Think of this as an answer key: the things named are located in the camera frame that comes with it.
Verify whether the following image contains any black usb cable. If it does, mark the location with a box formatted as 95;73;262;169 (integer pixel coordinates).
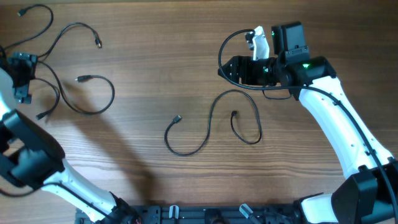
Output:
0;3;103;62

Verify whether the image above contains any black cable gold plug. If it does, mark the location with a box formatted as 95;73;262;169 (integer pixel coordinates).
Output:
35;61;116;120

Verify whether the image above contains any black cable small plug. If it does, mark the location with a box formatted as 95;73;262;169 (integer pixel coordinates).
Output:
164;89;262;157

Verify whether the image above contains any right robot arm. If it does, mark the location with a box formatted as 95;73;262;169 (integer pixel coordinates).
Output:
218;21;397;223

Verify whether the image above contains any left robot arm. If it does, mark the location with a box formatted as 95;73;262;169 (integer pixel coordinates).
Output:
1;57;141;223

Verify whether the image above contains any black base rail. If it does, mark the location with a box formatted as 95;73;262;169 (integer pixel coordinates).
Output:
74;203;299;224

